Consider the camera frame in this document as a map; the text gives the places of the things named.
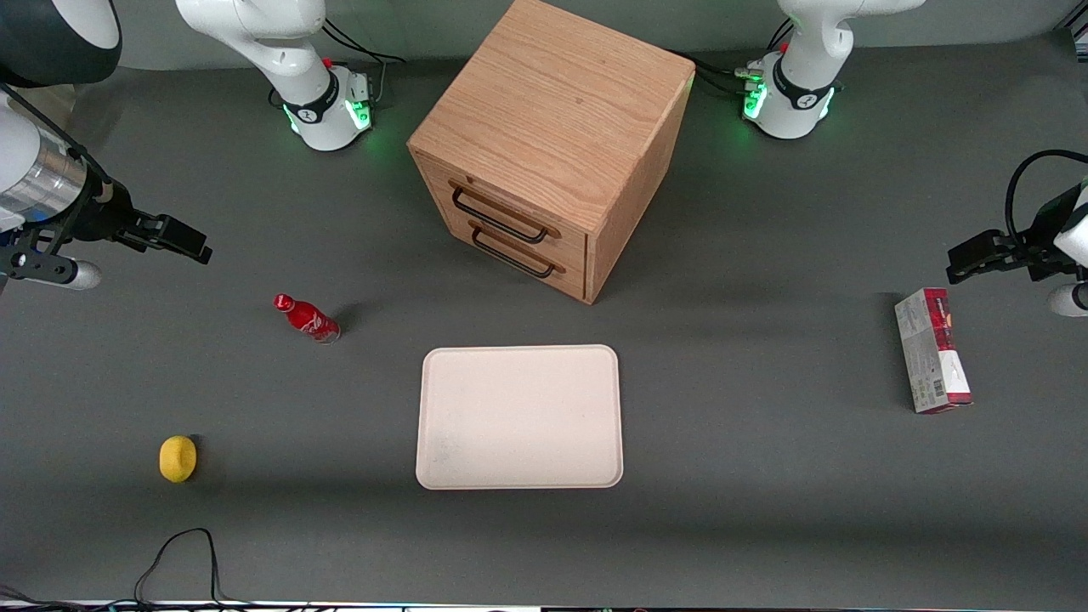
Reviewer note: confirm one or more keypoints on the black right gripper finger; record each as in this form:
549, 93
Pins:
157, 225
191, 248

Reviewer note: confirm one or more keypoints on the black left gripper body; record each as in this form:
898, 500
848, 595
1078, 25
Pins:
1044, 228

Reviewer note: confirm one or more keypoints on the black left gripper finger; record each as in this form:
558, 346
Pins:
994, 240
969, 265

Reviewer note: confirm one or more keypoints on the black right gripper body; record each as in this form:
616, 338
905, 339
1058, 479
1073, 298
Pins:
95, 214

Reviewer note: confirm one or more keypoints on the wooden drawer with inside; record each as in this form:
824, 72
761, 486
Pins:
438, 183

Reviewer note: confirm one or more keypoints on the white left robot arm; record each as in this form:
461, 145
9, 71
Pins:
799, 51

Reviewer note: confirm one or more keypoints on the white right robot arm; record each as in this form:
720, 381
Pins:
280, 42

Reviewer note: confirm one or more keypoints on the wooden drawer front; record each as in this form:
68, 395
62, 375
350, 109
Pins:
571, 276

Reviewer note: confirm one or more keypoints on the wooden drawer cabinet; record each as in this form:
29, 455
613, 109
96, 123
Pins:
561, 93

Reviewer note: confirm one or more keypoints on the grey and red carton box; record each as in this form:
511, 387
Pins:
931, 357

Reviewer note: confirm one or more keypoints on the red soda bottle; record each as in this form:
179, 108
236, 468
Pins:
306, 319

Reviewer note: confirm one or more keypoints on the yellow lemon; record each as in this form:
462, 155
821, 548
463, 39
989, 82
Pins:
177, 459

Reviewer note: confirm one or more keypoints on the cream rectangular tray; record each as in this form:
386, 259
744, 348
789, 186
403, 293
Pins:
518, 416

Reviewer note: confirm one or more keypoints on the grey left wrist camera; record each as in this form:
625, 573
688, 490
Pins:
1069, 299

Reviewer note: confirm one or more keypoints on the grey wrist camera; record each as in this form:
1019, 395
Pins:
1069, 299
81, 275

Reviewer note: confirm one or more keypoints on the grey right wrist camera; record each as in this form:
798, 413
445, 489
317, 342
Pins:
81, 275

